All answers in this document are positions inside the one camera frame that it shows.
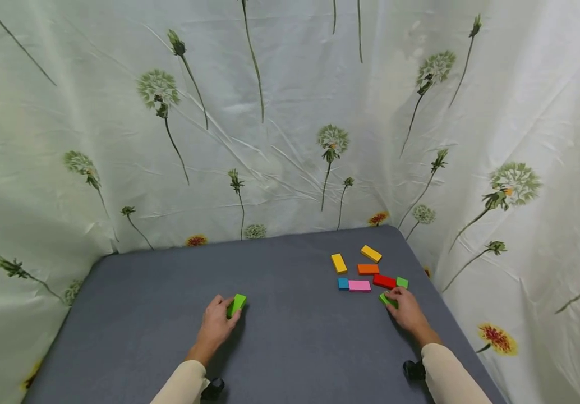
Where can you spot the person's right hand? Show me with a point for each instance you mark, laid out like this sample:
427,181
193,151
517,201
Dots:
409,314

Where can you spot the small green square block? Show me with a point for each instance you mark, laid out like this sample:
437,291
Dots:
402,282

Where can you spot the person's right fingers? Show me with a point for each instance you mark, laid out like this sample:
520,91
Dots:
397,292

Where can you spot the pink rectangular block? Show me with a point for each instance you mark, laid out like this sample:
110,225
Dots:
359,285

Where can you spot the yellow rectangular block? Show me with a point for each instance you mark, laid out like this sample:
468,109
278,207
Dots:
339,262
371,253

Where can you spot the person's right thumb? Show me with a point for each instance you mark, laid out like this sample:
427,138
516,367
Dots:
391,310

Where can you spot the person's left thumb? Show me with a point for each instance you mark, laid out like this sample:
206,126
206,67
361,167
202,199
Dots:
234,320

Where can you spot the person's left hand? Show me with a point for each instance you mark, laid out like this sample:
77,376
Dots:
214,328

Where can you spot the person's left forearm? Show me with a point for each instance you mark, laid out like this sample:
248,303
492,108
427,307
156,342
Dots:
183,384

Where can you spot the green rectangular block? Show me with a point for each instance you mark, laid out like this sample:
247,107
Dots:
387,301
237,304

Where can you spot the small blue square block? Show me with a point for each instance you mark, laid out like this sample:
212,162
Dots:
343,283

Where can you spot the person's left fingers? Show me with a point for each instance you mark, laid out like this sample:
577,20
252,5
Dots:
218,303

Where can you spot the orange rectangular block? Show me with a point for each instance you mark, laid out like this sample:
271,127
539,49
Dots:
368,269

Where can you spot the red rectangular block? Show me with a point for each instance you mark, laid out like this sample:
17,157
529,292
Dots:
384,281

